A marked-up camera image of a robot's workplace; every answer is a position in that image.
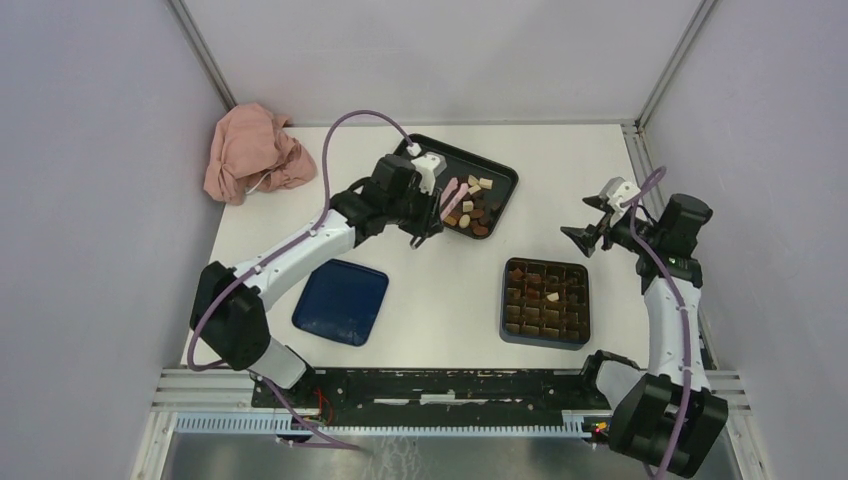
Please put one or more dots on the pink cloth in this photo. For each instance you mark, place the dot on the pink cloth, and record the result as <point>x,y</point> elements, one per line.
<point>251,152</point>

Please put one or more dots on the blue chocolate box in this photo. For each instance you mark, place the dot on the blue chocolate box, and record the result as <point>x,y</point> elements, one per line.
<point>528,318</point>

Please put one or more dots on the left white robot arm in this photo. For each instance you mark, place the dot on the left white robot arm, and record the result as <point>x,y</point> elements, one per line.
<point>230,308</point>

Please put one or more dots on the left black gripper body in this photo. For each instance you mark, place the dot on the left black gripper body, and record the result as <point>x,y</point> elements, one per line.
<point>417,211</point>

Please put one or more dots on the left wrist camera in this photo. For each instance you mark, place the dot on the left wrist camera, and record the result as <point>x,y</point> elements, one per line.
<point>428,164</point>

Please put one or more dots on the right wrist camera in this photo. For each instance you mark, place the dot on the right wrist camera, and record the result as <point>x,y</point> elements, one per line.
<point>618,194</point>

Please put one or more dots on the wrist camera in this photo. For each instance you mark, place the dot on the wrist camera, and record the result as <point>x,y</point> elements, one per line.
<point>428,164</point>
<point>618,194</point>

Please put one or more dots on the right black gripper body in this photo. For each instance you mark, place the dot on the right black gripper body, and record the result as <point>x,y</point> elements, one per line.
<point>621,233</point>

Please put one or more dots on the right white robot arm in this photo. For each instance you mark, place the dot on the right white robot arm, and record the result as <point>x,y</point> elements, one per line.
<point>665,416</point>

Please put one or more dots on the pink cat paw tongs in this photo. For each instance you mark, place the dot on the pink cat paw tongs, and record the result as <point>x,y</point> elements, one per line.
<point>452,195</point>

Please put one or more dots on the black chocolate tray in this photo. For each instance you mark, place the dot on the black chocolate tray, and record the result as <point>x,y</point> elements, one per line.
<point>485,207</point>

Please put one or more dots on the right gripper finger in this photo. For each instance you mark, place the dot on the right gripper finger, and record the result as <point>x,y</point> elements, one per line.
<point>584,238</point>
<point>597,202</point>

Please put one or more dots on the blue tin lid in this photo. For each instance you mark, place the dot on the blue tin lid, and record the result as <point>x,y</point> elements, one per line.
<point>341,302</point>

